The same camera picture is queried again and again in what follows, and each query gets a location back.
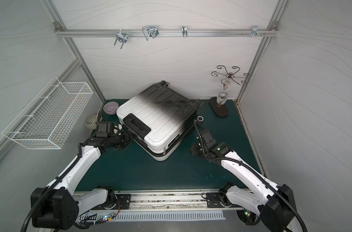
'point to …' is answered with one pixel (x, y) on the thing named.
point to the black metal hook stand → (223, 109)
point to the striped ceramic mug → (91, 121)
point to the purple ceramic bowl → (110, 108)
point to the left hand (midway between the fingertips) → (135, 138)
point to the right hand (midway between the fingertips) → (192, 149)
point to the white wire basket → (48, 120)
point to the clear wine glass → (223, 95)
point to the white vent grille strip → (97, 216)
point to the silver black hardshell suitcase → (158, 118)
